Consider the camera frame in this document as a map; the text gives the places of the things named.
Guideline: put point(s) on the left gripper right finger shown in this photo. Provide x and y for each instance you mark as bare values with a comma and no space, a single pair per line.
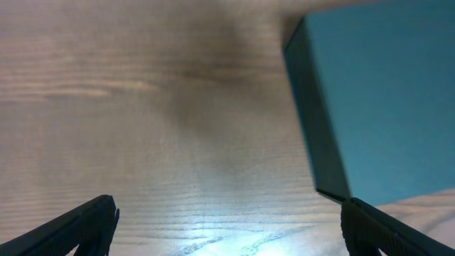
368,231

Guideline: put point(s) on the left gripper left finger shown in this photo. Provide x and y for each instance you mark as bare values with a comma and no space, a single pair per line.
86,230

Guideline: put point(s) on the dark green box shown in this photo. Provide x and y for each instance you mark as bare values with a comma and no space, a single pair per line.
373,85

